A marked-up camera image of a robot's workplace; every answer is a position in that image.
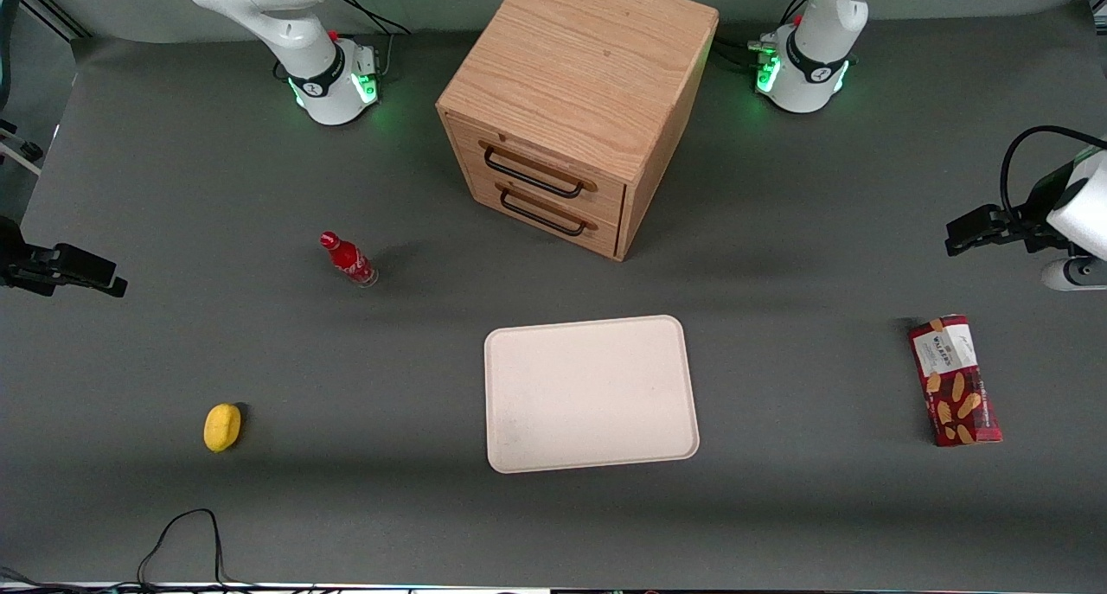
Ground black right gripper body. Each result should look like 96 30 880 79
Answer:
0 217 56 297

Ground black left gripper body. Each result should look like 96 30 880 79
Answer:
995 163 1078 254

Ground red tartan shortbread cookie box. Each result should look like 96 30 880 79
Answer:
907 314 1005 448

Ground cream plastic tray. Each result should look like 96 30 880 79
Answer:
483 315 701 475

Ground yellow lemon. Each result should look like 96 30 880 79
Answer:
203 403 244 454

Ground red cola bottle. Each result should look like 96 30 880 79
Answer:
319 231 380 290

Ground wooden drawer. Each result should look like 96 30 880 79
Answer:
443 112 627 225
463 172 623 259

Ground wooden drawer cabinet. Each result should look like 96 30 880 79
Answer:
436 0 720 263

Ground aluminium frame rail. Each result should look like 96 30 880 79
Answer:
21 0 93 42

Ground black looped table cable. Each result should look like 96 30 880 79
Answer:
137 508 260 591

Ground black left arm base cable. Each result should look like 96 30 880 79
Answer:
713 0 810 69

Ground black arm base cable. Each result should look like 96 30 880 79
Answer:
713 0 810 69
329 0 413 38

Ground black right arm base cable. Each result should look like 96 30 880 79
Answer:
329 0 413 38

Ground black metal drawer handle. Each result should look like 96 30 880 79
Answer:
479 139 598 201
496 182 599 238

